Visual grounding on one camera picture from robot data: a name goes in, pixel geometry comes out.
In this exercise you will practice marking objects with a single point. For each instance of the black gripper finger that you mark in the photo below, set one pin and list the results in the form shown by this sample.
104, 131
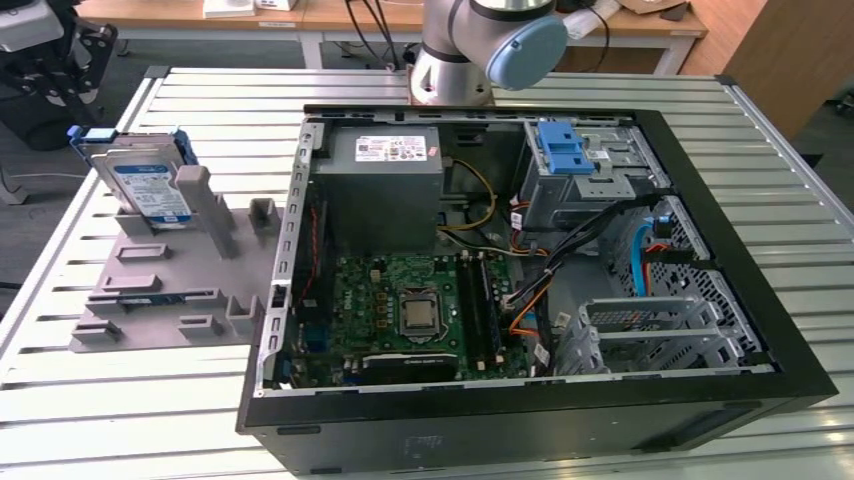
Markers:
96, 45
55, 95

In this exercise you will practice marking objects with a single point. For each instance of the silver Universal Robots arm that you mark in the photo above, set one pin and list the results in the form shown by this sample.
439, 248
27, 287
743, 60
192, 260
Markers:
447, 75

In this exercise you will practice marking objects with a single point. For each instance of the silver CPU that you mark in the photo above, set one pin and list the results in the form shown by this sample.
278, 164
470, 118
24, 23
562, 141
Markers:
423, 314

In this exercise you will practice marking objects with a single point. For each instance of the black chair base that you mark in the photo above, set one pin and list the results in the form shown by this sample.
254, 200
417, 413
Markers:
844, 102

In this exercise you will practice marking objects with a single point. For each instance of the long black RAM module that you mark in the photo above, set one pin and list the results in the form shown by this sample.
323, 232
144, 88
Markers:
495, 325

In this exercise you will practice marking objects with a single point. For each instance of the metal disk bay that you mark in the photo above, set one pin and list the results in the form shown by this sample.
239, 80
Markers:
641, 307

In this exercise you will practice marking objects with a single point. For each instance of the grey metal stand foot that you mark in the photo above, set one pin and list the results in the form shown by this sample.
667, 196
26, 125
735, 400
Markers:
14, 192

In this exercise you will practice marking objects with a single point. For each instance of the black mesh waste bin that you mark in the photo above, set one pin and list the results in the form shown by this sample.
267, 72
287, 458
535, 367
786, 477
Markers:
40, 136

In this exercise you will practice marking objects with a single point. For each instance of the wooden cabinet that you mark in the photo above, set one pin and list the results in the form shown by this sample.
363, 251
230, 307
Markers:
788, 60

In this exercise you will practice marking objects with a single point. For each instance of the CPU socket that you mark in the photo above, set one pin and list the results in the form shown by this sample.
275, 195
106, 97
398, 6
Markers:
422, 290

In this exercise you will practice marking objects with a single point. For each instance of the small white box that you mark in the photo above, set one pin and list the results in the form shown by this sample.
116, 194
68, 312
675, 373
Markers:
275, 5

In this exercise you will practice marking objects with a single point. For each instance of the green motherboard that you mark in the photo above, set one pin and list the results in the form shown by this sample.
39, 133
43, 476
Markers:
361, 300

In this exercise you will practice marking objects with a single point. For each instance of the wooden desk white frame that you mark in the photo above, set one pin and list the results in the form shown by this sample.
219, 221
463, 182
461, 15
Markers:
167, 20
641, 25

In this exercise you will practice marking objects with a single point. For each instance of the grey plastic parts rack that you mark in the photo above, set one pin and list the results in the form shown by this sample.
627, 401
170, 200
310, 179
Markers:
167, 320

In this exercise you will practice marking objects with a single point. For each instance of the blue plastic drive latch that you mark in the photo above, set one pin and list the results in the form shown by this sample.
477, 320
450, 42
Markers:
561, 150

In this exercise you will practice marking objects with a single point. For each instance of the metal optical drive cage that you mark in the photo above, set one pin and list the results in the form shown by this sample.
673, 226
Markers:
601, 190

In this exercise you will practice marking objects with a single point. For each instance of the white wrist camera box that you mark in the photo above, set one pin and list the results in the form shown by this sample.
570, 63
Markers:
27, 25

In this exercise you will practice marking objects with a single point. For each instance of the black graphics card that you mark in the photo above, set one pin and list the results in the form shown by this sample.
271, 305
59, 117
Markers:
407, 370

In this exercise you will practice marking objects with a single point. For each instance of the brown cardboard piece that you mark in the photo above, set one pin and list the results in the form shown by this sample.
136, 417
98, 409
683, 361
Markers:
650, 6

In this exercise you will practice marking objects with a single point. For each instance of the hard disk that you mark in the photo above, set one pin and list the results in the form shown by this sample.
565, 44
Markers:
150, 190

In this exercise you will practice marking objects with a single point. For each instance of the black PC case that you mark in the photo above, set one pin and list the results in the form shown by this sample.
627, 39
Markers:
534, 435

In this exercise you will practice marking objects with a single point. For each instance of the grey power supply unit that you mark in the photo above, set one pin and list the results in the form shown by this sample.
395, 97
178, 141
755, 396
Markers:
381, 210

